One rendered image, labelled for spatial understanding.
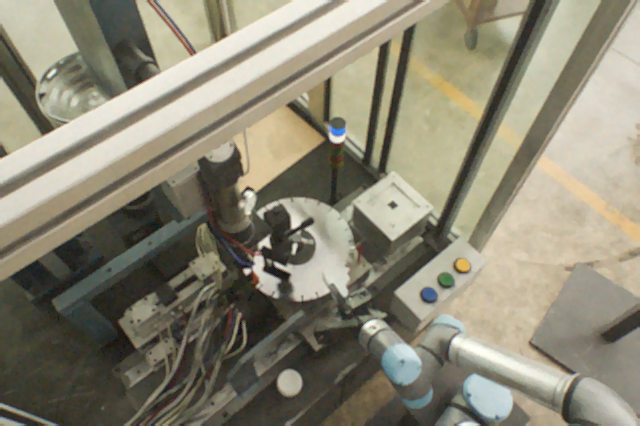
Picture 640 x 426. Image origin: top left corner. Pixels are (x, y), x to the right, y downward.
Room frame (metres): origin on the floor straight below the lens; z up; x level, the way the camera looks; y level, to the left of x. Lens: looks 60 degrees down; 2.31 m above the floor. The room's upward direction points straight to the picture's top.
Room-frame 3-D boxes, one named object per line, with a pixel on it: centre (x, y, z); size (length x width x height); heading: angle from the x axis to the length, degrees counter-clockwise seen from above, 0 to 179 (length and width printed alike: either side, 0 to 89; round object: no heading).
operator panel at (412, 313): (0.61, -0.37, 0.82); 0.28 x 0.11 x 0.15; 131
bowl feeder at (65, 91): (1.15, 0.69, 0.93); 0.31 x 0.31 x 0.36
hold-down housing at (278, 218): (0.61, 0.09, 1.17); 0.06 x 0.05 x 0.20; 122
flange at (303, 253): (0.68, 0.05, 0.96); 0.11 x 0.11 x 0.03
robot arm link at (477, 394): (0.27, -0.42, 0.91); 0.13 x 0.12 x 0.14; 140
